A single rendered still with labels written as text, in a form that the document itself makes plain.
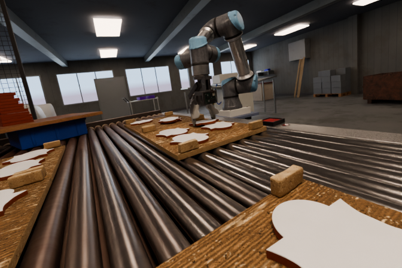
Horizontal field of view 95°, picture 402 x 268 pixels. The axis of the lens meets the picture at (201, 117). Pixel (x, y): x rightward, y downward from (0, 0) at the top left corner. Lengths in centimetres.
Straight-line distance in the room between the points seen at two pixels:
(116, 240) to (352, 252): 26
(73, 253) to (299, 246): 26
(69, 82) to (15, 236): 989
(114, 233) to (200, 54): 63
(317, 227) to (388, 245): 5
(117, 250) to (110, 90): 981
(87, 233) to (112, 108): 973
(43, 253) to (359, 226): 37
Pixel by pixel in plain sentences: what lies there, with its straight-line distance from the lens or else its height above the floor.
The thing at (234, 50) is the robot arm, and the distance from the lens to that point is 124.
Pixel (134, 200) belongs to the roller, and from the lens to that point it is 40.
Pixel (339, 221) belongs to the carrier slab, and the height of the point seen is 95.
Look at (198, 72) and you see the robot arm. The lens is 76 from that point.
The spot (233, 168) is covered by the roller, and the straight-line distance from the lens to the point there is 43.
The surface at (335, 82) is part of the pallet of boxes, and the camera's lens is 927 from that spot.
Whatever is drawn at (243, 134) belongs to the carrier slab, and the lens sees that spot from 62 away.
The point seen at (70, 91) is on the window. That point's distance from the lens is 1018.
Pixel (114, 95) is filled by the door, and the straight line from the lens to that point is 1003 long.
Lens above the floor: 110
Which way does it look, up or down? 9 degrees down
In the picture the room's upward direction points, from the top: 8 degrees counter-clockwise
